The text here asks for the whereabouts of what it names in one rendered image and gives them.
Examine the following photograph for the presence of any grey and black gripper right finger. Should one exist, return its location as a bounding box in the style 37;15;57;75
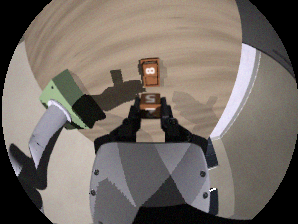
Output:
160;97;208;157

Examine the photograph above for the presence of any brown rectangular tray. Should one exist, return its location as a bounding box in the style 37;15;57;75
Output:
140;57;160;87

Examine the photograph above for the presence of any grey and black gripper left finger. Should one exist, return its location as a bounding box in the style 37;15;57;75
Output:
94;97;141;155

